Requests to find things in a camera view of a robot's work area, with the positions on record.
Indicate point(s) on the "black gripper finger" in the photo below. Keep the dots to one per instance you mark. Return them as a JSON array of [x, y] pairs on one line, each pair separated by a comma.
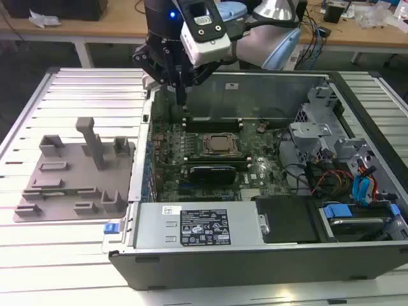
[[169, 68], [199, 73]]

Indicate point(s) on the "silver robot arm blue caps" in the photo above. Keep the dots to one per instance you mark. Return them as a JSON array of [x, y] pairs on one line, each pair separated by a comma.
[[255, 44]]

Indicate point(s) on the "black RAM slot bank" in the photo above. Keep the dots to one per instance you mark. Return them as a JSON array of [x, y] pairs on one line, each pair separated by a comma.
[[216, 161], [212, 126]]

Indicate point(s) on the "wooden desk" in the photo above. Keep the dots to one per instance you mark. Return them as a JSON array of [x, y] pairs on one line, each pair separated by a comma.
[[111, 28]]

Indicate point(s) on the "silver CPU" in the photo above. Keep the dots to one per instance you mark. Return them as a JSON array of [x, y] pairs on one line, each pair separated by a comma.
[[220, 142]]

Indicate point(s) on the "round coin battery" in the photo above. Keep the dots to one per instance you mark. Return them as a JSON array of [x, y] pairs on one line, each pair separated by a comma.
[[261, 129]]

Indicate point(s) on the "large black box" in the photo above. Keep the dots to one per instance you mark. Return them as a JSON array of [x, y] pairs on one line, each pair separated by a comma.
[[63, 8]]

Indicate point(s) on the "black graphics card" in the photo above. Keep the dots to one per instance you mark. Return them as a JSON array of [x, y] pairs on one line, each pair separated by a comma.
[[212, 174]]

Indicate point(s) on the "green motherboard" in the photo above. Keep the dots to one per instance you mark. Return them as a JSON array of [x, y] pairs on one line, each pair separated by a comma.
[[271, 153]]

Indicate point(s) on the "crumpled white plastic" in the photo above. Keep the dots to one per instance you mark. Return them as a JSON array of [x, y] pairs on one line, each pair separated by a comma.
[[43, 19]]

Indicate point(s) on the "tall black box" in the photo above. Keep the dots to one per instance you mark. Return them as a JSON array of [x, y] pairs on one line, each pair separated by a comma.
[[303, 9]]

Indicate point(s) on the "metal drive cage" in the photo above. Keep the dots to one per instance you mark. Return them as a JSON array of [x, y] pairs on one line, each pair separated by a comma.
[[310, 127]]

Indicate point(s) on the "small silver heat sink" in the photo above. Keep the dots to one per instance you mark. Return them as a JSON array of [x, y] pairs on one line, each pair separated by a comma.
[[250, 194]]

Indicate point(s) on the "small black adapter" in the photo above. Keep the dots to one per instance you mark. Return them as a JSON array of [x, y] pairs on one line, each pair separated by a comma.
[[325, 32]]

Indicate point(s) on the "white barcode sticker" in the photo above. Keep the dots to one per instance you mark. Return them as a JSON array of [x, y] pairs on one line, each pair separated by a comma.
[[171, 210]]

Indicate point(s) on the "grey parts rack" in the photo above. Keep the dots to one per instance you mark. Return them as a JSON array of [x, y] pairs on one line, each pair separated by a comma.
[[73, 178]]

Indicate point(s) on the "small black cube device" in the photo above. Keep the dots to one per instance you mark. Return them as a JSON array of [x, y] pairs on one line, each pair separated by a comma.
[[334, 13]]

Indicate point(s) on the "black power supply label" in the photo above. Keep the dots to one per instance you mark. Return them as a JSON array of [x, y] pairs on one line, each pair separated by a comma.
[[205, 227]]

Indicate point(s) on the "grey power supply unit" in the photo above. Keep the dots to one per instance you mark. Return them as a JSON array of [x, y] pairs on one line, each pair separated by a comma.
[[150, 226]]

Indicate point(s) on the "black plastic shroud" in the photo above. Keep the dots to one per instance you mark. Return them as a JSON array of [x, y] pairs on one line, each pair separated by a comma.
[[283, 220]]

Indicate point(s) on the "blue case latch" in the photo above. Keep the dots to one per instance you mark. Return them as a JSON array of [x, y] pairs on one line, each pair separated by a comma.
[[110, 228]]

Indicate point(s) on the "clear plastic bags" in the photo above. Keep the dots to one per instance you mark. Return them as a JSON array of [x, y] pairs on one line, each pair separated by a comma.
[[376, 16]]

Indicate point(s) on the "open black PC case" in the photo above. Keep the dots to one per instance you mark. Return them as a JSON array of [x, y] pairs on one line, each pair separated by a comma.
[[223, 271]]

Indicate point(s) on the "hard disk blue carrier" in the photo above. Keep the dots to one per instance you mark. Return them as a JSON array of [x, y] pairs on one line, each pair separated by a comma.
[[354, 223]]

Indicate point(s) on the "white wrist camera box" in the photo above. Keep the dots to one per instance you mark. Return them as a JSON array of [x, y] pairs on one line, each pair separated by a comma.
[[207, 41]]

